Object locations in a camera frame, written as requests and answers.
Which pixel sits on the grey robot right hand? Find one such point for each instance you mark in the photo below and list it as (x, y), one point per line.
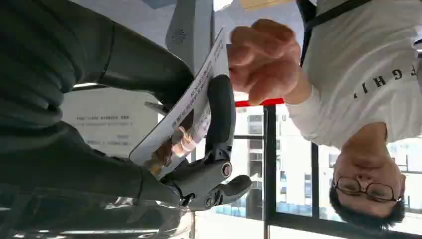
(108, 171)

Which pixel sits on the yellow wooden box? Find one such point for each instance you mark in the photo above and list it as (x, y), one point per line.
(260, 3)

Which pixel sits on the white wall notice board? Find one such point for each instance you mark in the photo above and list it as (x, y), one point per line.
(108, 122)

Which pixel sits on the robot right arm ribbed sleeve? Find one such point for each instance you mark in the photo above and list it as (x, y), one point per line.
(29, 66)

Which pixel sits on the person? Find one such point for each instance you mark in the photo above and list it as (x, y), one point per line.
(362, 66)

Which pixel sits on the black window frame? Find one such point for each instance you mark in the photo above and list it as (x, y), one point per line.
(269, 158)

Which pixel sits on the grey column with round vent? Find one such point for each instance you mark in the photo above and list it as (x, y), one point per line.
(191, 33)

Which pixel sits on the red strip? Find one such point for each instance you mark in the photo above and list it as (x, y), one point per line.
(260, 102)

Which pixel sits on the person's hand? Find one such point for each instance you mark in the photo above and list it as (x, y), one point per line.
(263, 62)

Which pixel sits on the black-rimmed glasses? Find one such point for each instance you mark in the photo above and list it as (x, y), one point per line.
(366, 189)

